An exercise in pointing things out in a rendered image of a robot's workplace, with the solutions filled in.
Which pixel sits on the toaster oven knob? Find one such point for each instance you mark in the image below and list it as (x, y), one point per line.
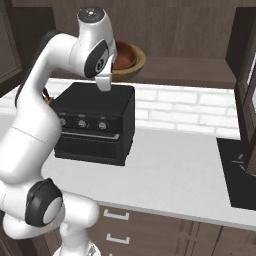
(62, 121)
(103, 125)
(82, 124)

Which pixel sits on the tan large bowl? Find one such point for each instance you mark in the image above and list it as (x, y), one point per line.
(138, 65)

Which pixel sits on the black hob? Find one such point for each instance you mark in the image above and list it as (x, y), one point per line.
(241, 180)

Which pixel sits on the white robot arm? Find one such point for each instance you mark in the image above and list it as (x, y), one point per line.
(33, 133)

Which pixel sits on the dark wood open cabinet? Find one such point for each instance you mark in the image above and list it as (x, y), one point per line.
(186, 43)

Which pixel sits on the dark wood closed cabinet door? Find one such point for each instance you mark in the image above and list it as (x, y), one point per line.
(10, 43)

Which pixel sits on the brown drawer front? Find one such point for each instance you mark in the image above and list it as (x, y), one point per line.
(150, 245)
(150, 221)

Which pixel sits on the reddish brown small bowl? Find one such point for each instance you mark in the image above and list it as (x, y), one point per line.
(125, 58)

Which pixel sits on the brown lower cupboard door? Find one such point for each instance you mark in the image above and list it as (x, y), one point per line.
(226, 241)

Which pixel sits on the small brown object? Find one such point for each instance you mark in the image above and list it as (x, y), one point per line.
(47, 96)

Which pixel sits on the black toaster oven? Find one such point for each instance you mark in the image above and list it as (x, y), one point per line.
(96, 103)

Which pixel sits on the dark wood open cabinet door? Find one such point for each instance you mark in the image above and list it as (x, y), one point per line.
(246, 110)

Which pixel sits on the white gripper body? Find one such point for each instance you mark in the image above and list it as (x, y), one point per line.
(104, 83)

